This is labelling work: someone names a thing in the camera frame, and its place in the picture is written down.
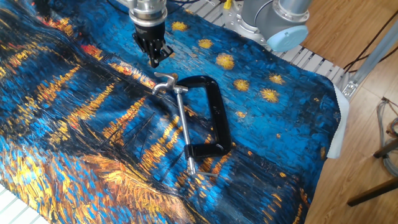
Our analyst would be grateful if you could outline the thin dark floor cables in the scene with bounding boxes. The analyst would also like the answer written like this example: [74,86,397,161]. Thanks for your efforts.
[343,9,398,74]

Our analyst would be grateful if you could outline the dark wooden stool legs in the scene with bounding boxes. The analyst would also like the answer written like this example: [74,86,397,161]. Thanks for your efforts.
[346,138,398,208]

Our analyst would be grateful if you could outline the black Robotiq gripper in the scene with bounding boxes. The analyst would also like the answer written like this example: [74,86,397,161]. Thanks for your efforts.
[131,20,175,69]

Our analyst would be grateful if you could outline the grey cable bundle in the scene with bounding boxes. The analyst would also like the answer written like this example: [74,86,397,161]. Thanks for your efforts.
[375,97,398,177]

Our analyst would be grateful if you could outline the white cloth under tablecloth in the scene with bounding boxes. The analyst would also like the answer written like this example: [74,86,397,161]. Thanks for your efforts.
[325,83,351,160]

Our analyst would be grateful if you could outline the blue and orange painted tablecloth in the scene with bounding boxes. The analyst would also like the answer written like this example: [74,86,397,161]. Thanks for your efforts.
[0,0,341,224]

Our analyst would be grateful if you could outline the aluminium frame post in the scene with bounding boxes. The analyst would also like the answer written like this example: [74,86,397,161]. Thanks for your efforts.
[341,20,398,101]

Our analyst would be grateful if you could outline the black C-clamp with steel screw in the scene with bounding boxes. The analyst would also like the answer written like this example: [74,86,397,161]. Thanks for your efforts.
[173,75,233,179]

